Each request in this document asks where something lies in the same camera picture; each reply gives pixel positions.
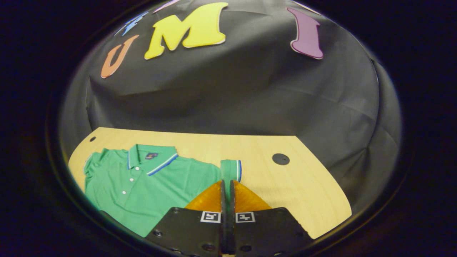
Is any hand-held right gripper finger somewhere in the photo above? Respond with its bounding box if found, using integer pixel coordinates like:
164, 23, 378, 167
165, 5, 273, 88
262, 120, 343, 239
228, 180, 315, 257
145, 180, 228, 257

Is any green polo T-shirt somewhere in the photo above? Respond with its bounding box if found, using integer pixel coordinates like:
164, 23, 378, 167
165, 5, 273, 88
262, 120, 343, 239
83, 144, 242, 238

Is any black backdrop cloth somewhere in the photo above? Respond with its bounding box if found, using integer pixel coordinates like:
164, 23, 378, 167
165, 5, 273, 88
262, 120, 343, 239
59, 0, 402, 215

